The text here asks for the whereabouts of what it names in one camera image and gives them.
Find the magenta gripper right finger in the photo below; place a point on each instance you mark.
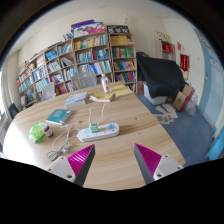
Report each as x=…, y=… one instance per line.
x=154, y=166

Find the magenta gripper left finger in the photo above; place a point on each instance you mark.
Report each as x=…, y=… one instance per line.
x=75, y=167

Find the green charger plug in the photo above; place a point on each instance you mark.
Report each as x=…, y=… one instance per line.
x=94, y=127

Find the white power strip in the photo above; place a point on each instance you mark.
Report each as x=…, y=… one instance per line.
x=104, y=131

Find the small red-label jar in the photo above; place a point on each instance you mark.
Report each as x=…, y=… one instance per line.
x=47, y=130

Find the green plastic bag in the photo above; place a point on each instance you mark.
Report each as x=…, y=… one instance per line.
x=36, y=133

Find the teal book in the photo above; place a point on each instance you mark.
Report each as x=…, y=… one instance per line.
x=59, y=116

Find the papers on floor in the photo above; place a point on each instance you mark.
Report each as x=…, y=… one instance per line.
x=165, y=113

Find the grey book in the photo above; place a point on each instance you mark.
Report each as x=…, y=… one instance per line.
x=76, y=99

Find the cardboard box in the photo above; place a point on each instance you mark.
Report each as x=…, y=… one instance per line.
x=183, y=97

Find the yellow notepad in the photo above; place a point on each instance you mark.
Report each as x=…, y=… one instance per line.
x=101, y=97

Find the grey chair at left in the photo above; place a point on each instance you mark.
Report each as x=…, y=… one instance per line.
x=48, y=91

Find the yellow open book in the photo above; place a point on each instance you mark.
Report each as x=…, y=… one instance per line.
x=121, y=90

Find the dark chair far left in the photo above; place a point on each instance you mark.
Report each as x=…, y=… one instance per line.
x=13, y=110

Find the white bottle red label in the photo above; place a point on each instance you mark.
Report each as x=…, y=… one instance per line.
x=105, y=84

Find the grey mesh chair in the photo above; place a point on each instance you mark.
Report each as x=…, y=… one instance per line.
x=84, y=80

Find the black cloth-covered furniture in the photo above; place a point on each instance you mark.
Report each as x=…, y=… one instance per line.
x=163, y=77

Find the wooden bookshelf with books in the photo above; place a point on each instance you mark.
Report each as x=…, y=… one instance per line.
x=92, y=48

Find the red wall hanging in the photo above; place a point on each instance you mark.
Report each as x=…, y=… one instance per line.
x=184, y=62

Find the small wall shelf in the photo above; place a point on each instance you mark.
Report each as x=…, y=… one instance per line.
x=165, y=50

